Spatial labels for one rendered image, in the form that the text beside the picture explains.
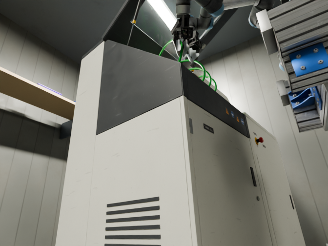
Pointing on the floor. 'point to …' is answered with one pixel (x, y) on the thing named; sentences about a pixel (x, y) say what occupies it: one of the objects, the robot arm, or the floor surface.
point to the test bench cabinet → (147, 182)
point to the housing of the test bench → (81, 153)
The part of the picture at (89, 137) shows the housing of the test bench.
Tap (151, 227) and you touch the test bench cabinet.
